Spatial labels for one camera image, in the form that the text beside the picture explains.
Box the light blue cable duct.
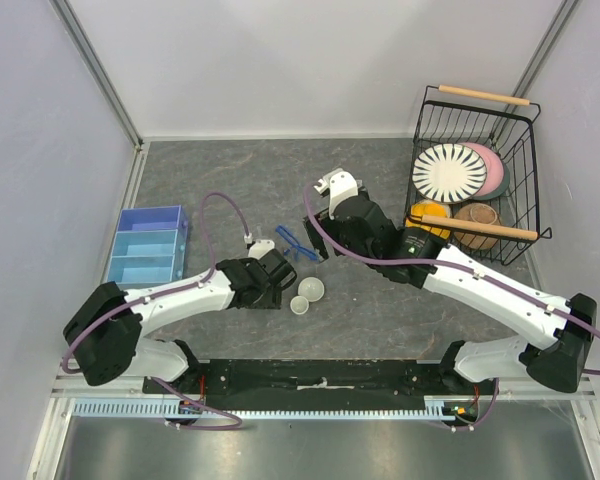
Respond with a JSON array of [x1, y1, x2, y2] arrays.
[[72, 398, 455, 421]]

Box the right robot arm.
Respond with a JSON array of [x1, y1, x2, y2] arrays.
[[304, 194, 597, 394]]

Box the pink plate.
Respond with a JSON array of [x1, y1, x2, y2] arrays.
[[462, 142, 504, 179]]

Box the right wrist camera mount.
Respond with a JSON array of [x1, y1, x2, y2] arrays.
[[314, 168, 363, 217]]

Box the blue compartment organizer box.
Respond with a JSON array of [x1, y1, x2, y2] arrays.
[[106, 205, 189, 289]]

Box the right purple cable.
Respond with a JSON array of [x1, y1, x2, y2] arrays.
[[302, 182, 600, 377]]

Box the blue safety glasses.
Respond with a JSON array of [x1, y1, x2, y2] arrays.
[[275, 225, 320, 263]]

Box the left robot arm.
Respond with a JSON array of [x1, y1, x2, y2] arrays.
[[62, 248, 297, 393]]

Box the large white dish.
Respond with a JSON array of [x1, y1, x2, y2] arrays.
[[298, 277, 325, 303]]

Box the black wire dish basket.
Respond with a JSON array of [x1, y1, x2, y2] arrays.
[[412, 86, 552, 239]]

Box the brown wooden bowl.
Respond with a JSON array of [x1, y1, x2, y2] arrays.
[[452, 202, 504, 251]]

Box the small white dish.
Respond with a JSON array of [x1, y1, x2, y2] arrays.
[[290, 295, 310, 315]]

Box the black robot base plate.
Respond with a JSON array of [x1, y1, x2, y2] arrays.
[[171, 359, 495, 411]]

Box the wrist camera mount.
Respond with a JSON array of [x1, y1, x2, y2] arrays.
[[314, 168, 363, 217], [243, 233, 275, 260]]

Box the dark green plate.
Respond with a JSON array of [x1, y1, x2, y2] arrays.
[[472, 164, 510, 201]]

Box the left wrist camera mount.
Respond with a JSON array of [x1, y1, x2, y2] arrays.
[[243, 233, 275, 260]]

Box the yellow bowl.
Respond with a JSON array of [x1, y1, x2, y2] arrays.
[[405, 200, 452, 240]]

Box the white blue striped plate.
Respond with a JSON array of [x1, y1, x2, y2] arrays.
[[411, 143, 487, 204]]

